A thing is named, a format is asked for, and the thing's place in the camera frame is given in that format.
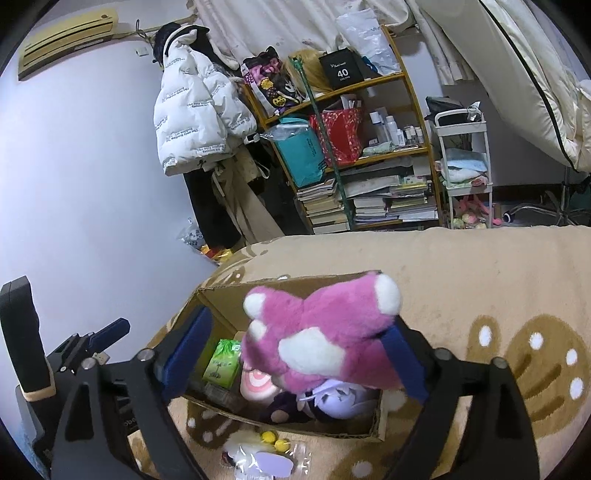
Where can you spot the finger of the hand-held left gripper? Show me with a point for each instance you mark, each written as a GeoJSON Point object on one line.
{"type": "Point", "coordinates": [108, 334]}

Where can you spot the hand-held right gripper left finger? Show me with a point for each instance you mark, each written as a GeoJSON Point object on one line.
{"type": "Point", "coordinates": [189, 350]}

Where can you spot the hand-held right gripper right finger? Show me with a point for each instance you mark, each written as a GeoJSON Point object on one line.
{"type": "Point", "coordinates": [408, 369]}

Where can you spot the cardboard box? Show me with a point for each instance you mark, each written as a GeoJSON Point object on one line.
{"type": "Point", "coordinates": [226, 300]}

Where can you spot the purple white-haired plush doll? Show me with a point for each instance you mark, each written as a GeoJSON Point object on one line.
{"type": "Point", "coordinates": [341, 401]}

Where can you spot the pink white plush toy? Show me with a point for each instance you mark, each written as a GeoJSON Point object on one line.
{"type": "Point", "coordinates": [332, 314]}

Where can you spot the pink soft toys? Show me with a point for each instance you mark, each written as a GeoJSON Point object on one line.
{"type": "Point", "coordinates": [471, 214]}

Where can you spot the green tissue pack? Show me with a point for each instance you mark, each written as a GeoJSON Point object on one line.
{"type": "Point", "coordinates": [224, 364]}

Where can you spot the pink white striped toy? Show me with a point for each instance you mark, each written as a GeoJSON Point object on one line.
{"type": "Point", "coordinates": [256, 385]}

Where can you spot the plastic bag of snacks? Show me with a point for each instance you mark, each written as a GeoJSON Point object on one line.
{"type": "Point", "coordinates": [196, 240]}

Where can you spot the beige floral blanket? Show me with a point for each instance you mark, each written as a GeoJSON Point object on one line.
{"type": "Point", "coordinates": [485, 277]}

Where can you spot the clear packet of small accessories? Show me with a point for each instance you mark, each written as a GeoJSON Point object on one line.
{"type": "Point", "coordinates": [272, 461]}

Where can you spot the dark long coat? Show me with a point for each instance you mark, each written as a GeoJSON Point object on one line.
{"type": "Point", "coordinates": [203, 207]}

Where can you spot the beige long coat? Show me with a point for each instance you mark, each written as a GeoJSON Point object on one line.
{"type": "Point", "coordinates": [244, 198]}

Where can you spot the pile of magazines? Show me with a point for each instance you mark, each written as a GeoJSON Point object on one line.
{"type": "Point", "coordinates": [392, 198]}

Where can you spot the stack of books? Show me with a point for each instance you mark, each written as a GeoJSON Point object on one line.
{"type": "Point", "coordinates": [323, 207]}

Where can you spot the folded blue white cloths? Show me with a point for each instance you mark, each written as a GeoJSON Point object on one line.
{"type": "Point", "coordinates": [461, 166]}

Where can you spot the teal paper bag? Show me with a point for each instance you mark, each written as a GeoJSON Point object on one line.
{"type": "Point", "coordinates": [300, 157]}

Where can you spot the green pole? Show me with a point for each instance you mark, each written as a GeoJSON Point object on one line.
{"type": "Point", "coordinates": [332, 157]}

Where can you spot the white puffer jacket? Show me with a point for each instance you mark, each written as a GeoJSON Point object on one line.
{"type": "Point", "coordinates": [194, 120]}

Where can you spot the clear plastic bag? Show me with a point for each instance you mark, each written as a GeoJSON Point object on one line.
{"type": "Point", "coordinates": [284, 133]}

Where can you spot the red patterned gift bag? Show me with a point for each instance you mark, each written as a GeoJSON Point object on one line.
{"type": "Point", "coordinates": [341, 138]}

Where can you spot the row of white cosmetic bottles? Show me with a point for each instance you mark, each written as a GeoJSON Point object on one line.
{"type": "Point", "coordinates": [388, 129]}

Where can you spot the white trolley cart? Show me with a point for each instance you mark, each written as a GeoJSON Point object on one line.
{"type": "Point", "coordinates": [461, 115]}

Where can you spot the black pouch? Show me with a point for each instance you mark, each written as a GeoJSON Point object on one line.
{"type": "Point", "coordinates": [443, 106]}

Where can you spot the black pink patterned bag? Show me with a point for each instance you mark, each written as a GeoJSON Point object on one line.
{"type": "Point", "coordinates": [272, 83]}

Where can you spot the wooden shelf unit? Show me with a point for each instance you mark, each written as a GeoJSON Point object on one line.
{"type": "Point", "coordinates": [360, 85]}

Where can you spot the black hanging garment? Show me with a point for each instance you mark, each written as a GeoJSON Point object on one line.
{"type": "Point", "coordinates": [203, 46]}

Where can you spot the yellow wig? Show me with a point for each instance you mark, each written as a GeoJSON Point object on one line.
{"type": "Point", "coordinates": [314, 74]}

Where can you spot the black box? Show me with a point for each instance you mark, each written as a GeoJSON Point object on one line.
{"type": "Point", "coordinates": [344, 69]}

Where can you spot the white recliner chair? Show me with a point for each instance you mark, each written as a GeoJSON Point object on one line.
{"type": "Point", "coordinates": [531, 69]}

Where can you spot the white plastic bag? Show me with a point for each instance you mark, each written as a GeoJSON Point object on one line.
{"type": "Point", "coordinates": [369, 41]}

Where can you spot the cream patterned curtain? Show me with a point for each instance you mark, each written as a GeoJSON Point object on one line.
{"type": "Point", "coordinates": [277, 27]}

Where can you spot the white wall socket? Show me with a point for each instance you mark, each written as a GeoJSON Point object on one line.
{"type": "Point", "coordinates": [140, 51]}

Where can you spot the cream wall air conditioner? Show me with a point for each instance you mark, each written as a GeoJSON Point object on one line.
{"type": "Point", "coordinates": [64, 41]}

